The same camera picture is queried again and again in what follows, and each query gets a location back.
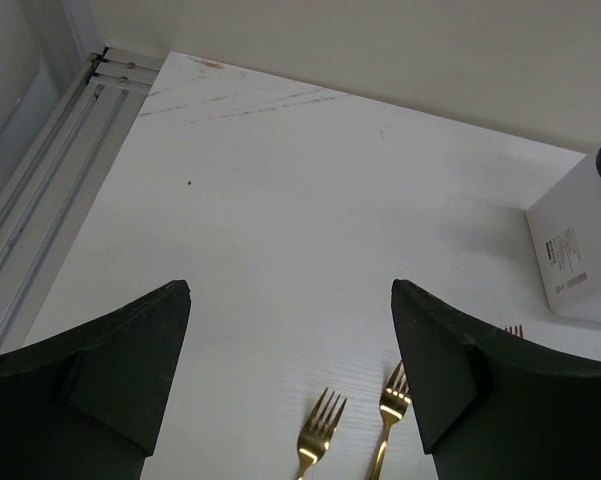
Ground aluminium rail left side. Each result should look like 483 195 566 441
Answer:
0 48 164 354

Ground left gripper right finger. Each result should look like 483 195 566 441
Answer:
391 280 601 479

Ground white three-compartment utensil holder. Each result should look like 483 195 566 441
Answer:
526 153 601 323

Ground rose gold fork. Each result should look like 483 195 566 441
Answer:
505 325 524 338

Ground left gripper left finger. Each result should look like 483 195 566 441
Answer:
0 280 191 479

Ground gold fork green handle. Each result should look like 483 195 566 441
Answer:
296 388 347 479
366 362 412 480

